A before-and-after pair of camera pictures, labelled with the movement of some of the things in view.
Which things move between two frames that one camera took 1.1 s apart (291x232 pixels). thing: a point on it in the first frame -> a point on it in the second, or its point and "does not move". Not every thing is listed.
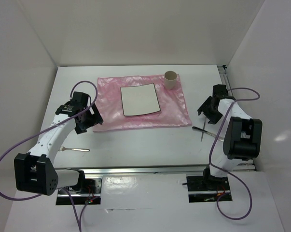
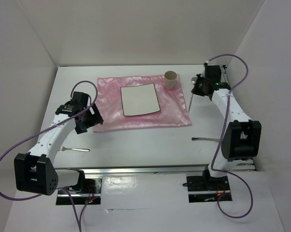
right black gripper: [214, 119] -> [195, 90]
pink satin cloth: [173, 113] does not move
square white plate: [139, 99] does not move
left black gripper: [95, 118] does not move
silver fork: [62, 148] does not move
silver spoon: [202, 132] -> [193, 80]
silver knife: [220, 138] -> [198, 138]
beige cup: [170, 78] does not move
